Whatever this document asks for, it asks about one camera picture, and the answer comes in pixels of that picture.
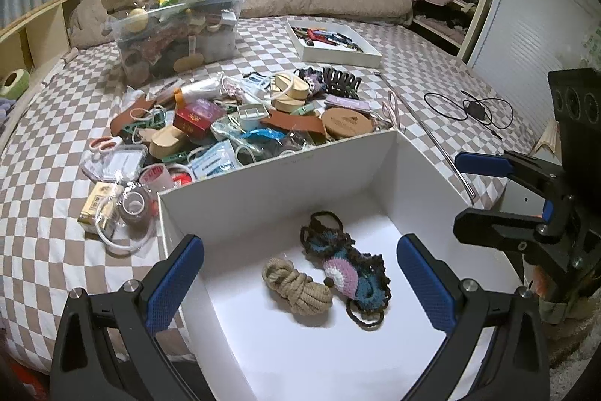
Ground oval wooden box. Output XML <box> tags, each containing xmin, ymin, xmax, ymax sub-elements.
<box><xmin>272</xmin><ymin>72</ymin><xmax>313</xmax><ymax>113</ymax></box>
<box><xmin>150</xmin><ymin>126</ymin><xmax>193</xmax><ymax>162</ymax></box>

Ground clear plastic storage bin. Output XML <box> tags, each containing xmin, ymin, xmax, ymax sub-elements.
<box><xmin>109</xmin><ymin>0</ymin><xmax>249</xmax><ymax>85</ymax></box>

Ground black hair claw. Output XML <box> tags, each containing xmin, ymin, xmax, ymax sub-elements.
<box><xmin>320</xmin><ymin>67</ymin><xmax>362</xmax><ymax>94</ymax></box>

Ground crocheted purple piece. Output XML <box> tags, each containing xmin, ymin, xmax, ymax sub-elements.
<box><xmin>296</xmin><ymin>67</ymin><xmax>329</xmax><ymax>94</ymax></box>

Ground clear plastic bag orange cap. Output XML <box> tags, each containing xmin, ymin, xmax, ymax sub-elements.
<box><xmin>176</xmin><ymin>74</ymin><xmax>226</xmax><ymax>106</ymax></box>

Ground black cable with adapter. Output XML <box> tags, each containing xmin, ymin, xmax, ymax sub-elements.
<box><xmin>425</xmin><ymin>90</ymin><xmax>515</xmax><ymax>141</ymax></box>

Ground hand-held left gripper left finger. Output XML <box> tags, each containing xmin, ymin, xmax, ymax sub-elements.
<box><xmin>49</xmin><ymin>234</ymin><xmax>205</xmax><ymax>401</ymax></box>

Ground brown leather piece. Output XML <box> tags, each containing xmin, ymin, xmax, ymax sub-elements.
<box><xmin>110</xmin><ymin>93</ymin><xmax>163</xmax><ymax>136</ymax></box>

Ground teal plastic pack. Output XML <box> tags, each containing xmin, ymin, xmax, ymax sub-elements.
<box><xmin>244</xmin><ymin>129</ymin><xmax>287</xmax><ymax>148</ymax></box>

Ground wooden bedside shelf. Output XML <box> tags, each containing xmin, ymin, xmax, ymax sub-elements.
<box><xmin>0</xmin><ymin>0</ymin><xmax>83</xmax><ymax>101</ymax></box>

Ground face mask pack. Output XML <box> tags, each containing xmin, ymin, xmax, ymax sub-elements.
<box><xmin>190</xmin><ymin>140</ymin><xmax>240</xmax><ymax>181</ymax></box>

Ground white slatted door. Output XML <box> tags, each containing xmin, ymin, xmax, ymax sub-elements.
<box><xmin>465</xmin><ymin>0</ymin><xmax>601</xmax><ymax>92</ymax></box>

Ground beige rope bundle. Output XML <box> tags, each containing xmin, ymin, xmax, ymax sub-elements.
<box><xmin>261</xmin><ymin>257</ymin><xmax>334</xmax><ymax>327</ymax></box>

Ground orange handled scissors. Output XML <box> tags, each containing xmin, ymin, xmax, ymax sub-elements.
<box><xmin>89</xmin><ymin>137</ymin><xmax>122</xmax><ymax>160</ymax></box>

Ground white cord loop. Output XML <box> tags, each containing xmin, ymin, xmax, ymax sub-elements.
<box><xmin>96</xmin><ymin>213</ymin><xmax>151</xmax><ymax>258</ymax></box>

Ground red gold box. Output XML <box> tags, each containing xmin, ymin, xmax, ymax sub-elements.
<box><xmin>174</xmin><ymin>99</ymin><xmax>226</xmax><ymax>136</ymax></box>

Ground white shallow tray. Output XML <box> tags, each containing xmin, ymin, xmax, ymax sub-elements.
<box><xmin>286</xmin><ymin>20</ymin><xmax>383</xmax><ymax>68</ymax></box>

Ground round wooden disc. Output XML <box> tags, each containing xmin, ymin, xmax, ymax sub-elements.
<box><xmin>320</xmin><ymin>107</ymin><xmax>376</xmax><ymax>143</ymax></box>

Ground thin metal rod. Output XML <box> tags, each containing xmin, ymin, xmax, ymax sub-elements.
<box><xmin>374</xmin><ymin>72</ymin><xmax>477</xmax><ymax>200</ymax></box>

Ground brown tape roll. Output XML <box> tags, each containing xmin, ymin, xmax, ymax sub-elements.
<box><xmin>119</xmin><ymin>187</ymin><xmax>156</xmax><ymax>237</ymax></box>

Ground white cardboard box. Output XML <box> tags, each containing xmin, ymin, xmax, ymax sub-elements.
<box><xmin>157</xmin><ymin>129</ymin><xmax>536</xmax><ymax>401</ymax></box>

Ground crocheted blue pink piece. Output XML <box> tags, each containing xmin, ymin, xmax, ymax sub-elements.
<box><xmin>300</xmin><ymin>210</ymin><xmax>391</xmax><ymax>330</ymax></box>

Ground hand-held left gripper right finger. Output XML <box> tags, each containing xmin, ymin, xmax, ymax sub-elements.
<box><xmin>397</xmin><ymin>233</ymin><xmax>552</xmax><ymax>401</ymax></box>

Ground clear tape roll red print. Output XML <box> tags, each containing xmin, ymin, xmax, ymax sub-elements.
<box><xmin>140</xmin><ymin>163</ymin><xmax>172</xmax><ymax>190</ymax></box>

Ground clear plastic case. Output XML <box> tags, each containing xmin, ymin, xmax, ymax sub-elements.
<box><xmin>82</xmin><ymin>147</ymin><xmax>146</xmax><ymax>181</ymax></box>

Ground purple flat pack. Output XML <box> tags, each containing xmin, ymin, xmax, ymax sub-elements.
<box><xmin>325</xmin><ymin>95</ymin><xmax>371</xmax><ymax>113</ymax></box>

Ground green avocado plush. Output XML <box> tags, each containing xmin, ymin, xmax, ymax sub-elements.
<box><xmin>0</xmin><ymin>70</ymin><xmax>31</xmax><ymax>101</ymax></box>

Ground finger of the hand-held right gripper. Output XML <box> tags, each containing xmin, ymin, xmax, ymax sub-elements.
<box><xmin>453</xmin><ymin>206</ymin><xmax>580</xmax><ymax>272</ymax></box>
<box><xmin>454</xmin><ymin>150</ymin><xmax>571</xmax><ymax>214</ymax></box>

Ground beige tissue pack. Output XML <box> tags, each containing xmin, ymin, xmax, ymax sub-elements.
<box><xmin>77</xmin><ymin>182</ymin><xmax>125</xmax><ymax>237</ymax></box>

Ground pink scissors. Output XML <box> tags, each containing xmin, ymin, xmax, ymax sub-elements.
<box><xmin>379</xmin><ymin>93</ymin><xmax>400</xmax><ymax>129</ymax></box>

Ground brown leather strap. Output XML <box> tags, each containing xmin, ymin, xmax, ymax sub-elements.
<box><xmin>260</xmin><ymin>112</ymin><xmax>327</xmax><ymax>145</ymax></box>

